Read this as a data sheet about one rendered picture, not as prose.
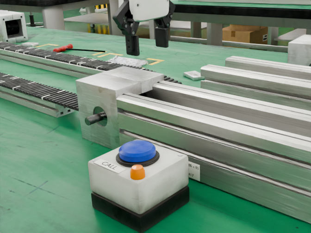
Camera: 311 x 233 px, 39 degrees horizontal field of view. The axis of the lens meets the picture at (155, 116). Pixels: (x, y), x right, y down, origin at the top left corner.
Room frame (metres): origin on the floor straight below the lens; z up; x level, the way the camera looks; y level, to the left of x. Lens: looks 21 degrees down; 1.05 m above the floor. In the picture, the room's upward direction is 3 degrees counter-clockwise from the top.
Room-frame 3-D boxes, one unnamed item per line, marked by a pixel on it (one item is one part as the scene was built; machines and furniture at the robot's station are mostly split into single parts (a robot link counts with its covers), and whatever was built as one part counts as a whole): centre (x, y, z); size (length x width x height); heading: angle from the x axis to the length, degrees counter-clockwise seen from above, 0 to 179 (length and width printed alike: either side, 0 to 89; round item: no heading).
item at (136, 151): (0.43, 0.02, 0.84); 0.04 x 0.04 x 0.02
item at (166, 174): (0.44, 0.02, 0.81); 0.10 x 0.08 x 0.06; 136
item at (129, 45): (0.84, 0.05, 0.89); 0.03 x 0.03 x 0.07; 46
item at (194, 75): (0.95, -0.09, 0.78); 0.05 x 0.03 x 0.01; 23
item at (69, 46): (1.27, 0.20, 0.79); 0.16 x 0.08 x 0.02; 61
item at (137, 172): (0.39, 0.02, 0.85); 0.01 x 0.01 x 0.01
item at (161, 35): (0.92, -0.03, 0.89); 0.03 x 0.03 x 0.07; 46
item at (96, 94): (0.63, 0.06, 0.83); 0.12 x 0.09 x 0.10; 136
